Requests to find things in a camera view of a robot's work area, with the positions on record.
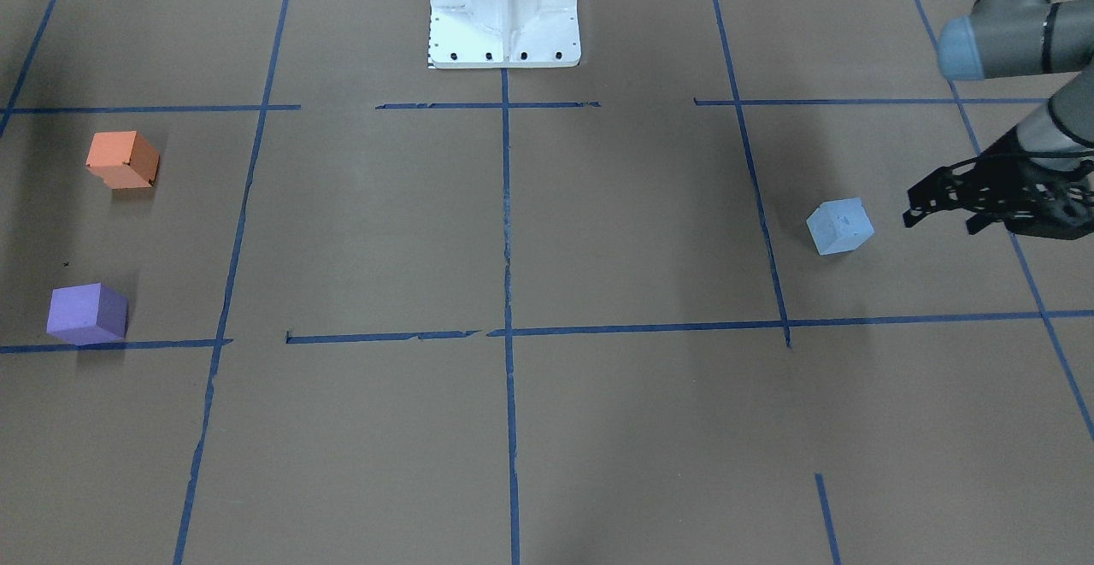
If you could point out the light blue foam block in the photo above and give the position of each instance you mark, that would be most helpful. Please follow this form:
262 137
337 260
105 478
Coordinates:
839 226

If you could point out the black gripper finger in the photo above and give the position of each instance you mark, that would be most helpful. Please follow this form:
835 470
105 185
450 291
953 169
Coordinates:
945 190
981 219

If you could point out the orange foam block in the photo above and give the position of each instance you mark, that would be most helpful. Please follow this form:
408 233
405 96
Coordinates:
123 160

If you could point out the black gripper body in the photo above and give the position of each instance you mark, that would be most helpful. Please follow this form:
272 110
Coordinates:
1019 191

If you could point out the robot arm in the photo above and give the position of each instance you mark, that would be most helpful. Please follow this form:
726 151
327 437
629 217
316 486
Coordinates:
1023 38

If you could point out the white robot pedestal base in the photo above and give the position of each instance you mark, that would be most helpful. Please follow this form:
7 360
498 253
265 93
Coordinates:
503 34

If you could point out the purple foam block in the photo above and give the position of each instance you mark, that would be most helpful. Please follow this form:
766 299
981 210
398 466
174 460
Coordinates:
87 314

